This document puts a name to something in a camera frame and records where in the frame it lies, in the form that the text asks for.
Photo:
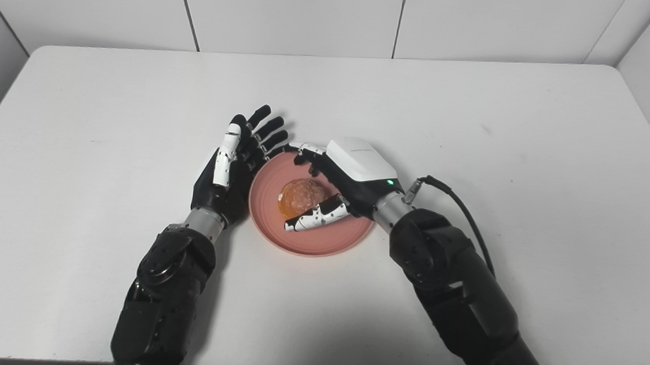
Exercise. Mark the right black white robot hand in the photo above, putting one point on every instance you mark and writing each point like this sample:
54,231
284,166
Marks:
359,173

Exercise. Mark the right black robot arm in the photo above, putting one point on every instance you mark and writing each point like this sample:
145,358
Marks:
454,292

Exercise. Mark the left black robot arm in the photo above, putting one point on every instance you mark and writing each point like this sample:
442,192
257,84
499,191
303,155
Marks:
163,297

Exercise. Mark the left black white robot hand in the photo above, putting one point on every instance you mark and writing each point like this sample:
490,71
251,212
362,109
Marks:
223,187

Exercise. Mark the orange glazed cream puff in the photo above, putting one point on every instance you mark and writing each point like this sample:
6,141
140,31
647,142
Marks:
301,198

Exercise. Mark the pink round plate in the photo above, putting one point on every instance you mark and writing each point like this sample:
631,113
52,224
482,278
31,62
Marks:
310,241

